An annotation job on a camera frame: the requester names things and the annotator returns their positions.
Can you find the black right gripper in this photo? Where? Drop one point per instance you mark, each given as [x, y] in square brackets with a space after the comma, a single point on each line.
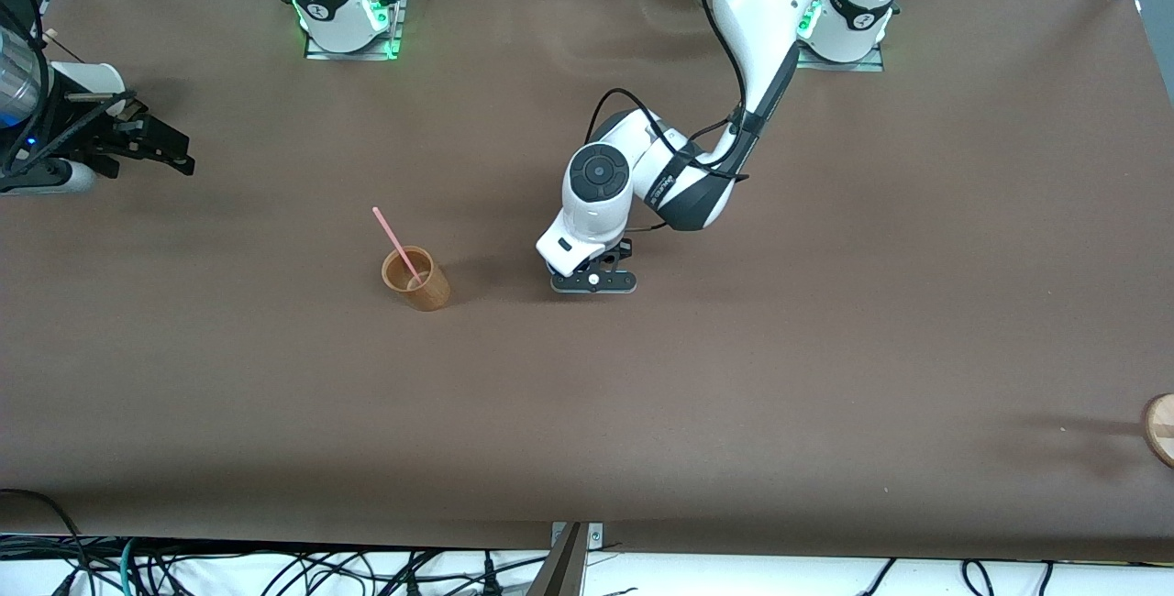
[94, 139]

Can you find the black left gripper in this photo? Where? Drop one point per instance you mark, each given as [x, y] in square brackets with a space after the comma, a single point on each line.
[625, 251]

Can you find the pink straw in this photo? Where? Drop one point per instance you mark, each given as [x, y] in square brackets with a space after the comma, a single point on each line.
[390, 234]

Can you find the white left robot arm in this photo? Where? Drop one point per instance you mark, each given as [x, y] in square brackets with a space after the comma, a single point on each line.
[770, 9]

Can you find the black cup rack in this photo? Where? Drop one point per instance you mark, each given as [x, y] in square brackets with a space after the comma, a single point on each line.
[139, 107]

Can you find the white cup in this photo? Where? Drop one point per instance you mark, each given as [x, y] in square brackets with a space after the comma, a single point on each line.
[92, 78]

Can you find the bamboo wooden cup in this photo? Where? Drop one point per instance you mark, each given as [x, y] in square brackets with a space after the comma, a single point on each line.
[429, 292]

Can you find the round wooden disc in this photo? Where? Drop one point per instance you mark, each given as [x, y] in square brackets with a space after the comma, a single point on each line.
[1161, 431]

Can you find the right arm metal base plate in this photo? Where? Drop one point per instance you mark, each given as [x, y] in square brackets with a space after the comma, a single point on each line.
[395, 37]

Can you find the silver metal bracket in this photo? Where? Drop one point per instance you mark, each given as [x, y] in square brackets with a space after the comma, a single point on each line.
[596, 536]

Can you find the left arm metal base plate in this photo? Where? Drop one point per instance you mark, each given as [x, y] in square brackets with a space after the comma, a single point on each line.
[867, 67]

